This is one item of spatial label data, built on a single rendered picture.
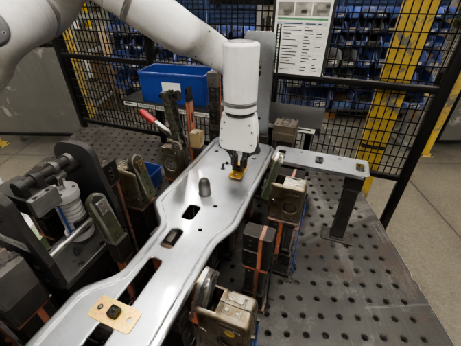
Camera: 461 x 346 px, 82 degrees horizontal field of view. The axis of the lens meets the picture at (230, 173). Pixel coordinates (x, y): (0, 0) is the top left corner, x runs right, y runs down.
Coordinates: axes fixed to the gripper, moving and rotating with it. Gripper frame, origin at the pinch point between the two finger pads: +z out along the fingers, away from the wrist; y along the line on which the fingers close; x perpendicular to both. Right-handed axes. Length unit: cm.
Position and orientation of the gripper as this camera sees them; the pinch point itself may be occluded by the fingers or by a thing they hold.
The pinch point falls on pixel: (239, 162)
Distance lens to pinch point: 75.9
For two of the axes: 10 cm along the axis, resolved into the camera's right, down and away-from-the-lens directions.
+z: 0.0, 8.3, 5.6
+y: 9.3, 2.0, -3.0
